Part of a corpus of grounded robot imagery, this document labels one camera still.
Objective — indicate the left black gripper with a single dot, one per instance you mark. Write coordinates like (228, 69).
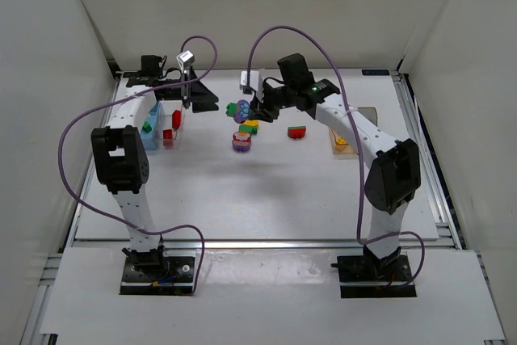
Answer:
(187, 92)

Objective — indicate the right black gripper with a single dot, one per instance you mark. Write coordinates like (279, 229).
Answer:
(262, 101)

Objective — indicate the purple flower lego piece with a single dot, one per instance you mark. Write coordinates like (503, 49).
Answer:
(242, 113)

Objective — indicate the red comb lego brick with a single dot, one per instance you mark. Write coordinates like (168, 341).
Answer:
(176, 119)

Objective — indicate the green lego connector brick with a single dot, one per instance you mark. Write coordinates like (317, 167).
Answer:
(231, 109)

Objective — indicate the small red lego brick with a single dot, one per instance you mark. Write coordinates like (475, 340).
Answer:
(168, 136)

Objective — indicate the small green lego brick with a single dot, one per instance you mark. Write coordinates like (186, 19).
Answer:
(146, 127)

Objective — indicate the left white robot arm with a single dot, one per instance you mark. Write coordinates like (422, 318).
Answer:
(122, 166)

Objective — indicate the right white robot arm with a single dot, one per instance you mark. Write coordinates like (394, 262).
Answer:
(389, 168)

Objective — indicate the yellow rounded lego brick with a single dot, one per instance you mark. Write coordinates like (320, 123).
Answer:
(251, 123)

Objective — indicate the clear transparent container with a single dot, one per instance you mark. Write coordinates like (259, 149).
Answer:
(169, 125)

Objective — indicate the blue container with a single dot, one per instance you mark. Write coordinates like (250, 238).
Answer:
(150, 140)

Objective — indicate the amber transparent container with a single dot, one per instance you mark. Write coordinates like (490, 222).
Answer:
(339, 146)

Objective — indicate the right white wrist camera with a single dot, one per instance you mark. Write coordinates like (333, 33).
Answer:
(251, 82)

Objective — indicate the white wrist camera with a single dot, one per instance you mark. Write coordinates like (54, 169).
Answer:
(185, 59)
(251, 82)

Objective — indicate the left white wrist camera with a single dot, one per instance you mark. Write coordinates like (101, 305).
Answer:
(185, 59)

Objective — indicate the aluminium table frame rail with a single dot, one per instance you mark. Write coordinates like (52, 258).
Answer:
(435, 188)

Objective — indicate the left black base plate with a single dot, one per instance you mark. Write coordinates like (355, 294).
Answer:
(158, 273)

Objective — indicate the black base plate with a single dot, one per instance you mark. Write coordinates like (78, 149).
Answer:
(158, 273)
(367, 277)

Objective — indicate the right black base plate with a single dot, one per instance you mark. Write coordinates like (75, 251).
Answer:
(367, 277)

